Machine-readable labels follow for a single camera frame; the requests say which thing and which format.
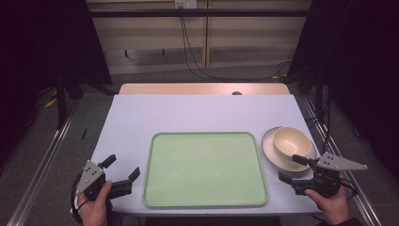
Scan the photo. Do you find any wooden table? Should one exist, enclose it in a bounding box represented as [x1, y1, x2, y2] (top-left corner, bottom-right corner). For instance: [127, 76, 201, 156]
[118, 82, 291, 96]

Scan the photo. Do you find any person's right hand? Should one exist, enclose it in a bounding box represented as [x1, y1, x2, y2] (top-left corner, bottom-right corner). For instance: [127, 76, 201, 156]
[304, 186, 351, 226]

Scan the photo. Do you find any person's left hand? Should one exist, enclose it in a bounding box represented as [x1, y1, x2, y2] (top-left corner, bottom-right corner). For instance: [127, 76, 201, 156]
[76, 180, 114, 226]

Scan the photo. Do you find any white wall socket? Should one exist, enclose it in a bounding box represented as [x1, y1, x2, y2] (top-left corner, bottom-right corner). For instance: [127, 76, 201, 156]
[174, 0, 198, 9]

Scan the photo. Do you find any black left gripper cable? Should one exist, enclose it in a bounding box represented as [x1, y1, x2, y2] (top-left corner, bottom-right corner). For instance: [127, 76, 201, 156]
[69, 173, 85, 225]

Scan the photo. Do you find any wooden wall post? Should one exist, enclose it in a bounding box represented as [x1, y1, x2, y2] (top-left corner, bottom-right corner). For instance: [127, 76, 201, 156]
[201, 0, 212, 69]

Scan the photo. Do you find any cream plate with dark rim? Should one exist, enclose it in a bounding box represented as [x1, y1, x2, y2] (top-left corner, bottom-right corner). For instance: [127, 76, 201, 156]
[261, 126, 317, 173]

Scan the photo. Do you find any white table cover sheet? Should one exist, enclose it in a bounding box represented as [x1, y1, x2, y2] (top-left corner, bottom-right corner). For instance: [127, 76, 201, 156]
[90, 93, 323, 217]

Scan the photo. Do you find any black horizontal bar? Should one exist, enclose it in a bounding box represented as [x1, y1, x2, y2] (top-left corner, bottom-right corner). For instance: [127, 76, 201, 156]
[88, 8, 311, 19]

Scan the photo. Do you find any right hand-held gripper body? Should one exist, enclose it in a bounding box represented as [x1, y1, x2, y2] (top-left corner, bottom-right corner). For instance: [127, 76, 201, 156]
[290, 152, 369, 199]

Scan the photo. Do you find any yellow floor tape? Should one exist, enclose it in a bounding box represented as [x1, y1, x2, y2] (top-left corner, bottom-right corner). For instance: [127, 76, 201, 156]
[44, 90, 59, 109]

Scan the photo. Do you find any cream bowl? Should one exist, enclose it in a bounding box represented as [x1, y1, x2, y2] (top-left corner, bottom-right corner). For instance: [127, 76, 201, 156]
[272, 126, 313, 160]

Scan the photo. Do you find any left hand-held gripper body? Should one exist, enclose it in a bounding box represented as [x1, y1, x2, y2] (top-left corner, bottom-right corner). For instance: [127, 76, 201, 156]
[74, 159, 135, 202]

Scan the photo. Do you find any black power cable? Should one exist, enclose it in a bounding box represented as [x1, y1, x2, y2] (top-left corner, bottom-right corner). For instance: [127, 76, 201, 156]
[181, 6, 293, 81]
[179, 6, 293, 82]

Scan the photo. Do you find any metal floor rail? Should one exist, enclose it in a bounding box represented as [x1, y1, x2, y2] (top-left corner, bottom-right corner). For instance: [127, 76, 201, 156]
[301, 97, 382, 226]
[6, 99, 81, 226]

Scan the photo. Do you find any black curtain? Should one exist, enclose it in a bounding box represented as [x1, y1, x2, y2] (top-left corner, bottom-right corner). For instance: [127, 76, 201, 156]
[286, 0, 399, 183]
[0, 0, 113, 172]

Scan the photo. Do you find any light green tray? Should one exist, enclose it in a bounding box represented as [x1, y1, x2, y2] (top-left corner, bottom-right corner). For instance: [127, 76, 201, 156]
[142, 131, 269, 209]

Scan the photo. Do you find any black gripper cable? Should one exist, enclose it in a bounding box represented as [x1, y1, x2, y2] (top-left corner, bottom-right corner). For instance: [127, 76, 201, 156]
[69, 173, 85, 225]
[338, 178, 359, 198]

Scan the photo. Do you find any person's dark right sleeve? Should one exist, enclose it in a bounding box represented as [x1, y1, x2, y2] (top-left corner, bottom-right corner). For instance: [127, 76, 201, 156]
[316, 217, 365, 226]

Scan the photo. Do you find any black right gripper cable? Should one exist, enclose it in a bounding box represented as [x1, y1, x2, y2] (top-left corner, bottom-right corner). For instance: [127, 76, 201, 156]
[338, 178, 359, 198]

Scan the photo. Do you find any black metal stand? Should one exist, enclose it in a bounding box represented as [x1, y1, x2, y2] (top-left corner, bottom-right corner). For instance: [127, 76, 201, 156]
[55, 71, 69, 130]
[314, 68, 325, 122]

